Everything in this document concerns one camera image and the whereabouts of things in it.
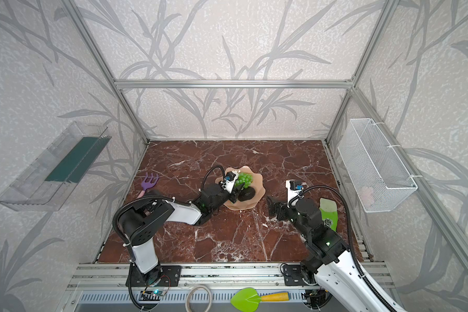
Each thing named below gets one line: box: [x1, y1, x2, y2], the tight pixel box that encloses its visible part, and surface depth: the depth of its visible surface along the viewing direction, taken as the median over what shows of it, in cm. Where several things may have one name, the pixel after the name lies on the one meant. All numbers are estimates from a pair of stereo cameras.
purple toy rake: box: [136, 172, 160, 199], surface depth 104 cm
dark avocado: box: [237, 186, 256, 202], surface depth 93 cm
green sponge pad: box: [44, 136, 112, 184], surface depth 69 cm
